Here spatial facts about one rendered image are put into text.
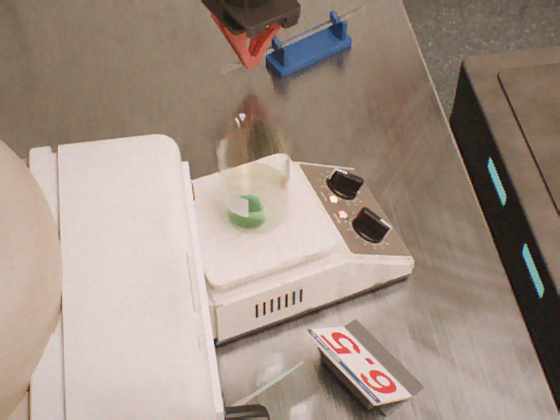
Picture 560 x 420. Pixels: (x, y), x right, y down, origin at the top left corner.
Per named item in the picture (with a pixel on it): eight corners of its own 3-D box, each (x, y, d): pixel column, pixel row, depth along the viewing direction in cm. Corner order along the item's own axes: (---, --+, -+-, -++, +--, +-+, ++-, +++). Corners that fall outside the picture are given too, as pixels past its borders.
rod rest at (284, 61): (335, 30, 117) (337, 5, 115) (352, 46, 115) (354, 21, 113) (264, 62, 114) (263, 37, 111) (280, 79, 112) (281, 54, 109)
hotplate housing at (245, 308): (353, 183, 102) (358, 128, 96) (414, 280, 94) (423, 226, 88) (144, 251, 96) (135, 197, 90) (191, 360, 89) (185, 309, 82)
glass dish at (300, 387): (330, 385, 87) (331, 371, 85) (294, 431, 84) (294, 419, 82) (279, 353, 89) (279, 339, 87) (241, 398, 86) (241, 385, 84)
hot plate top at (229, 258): (286, 156, 94) (286, 149, 93) (342, 250, 86) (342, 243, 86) (164, 194, 90) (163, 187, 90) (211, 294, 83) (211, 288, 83)
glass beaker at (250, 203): (300, 230, 87) (302, 164, 81) (229, 246, 86) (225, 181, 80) (278, 173, 92) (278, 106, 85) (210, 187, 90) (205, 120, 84)
